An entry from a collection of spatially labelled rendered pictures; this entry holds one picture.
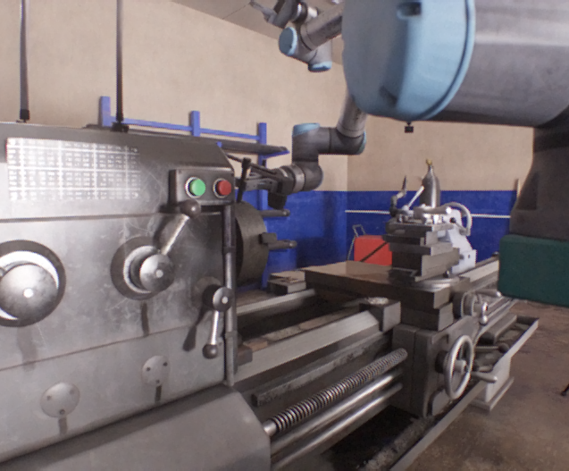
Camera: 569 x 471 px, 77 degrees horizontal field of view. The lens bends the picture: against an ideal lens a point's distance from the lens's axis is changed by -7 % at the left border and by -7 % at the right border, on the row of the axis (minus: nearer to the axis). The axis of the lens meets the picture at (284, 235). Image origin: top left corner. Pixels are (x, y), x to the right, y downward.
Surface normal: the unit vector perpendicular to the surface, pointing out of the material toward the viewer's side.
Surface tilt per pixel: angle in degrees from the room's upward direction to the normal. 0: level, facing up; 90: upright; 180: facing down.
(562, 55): 115
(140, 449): 32
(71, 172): 90
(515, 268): 90
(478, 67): 129
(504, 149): 90
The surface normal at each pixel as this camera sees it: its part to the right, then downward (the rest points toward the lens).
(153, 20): 0.69, 0.07
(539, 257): -0.77, 0.06
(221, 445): 0.37, -0.81
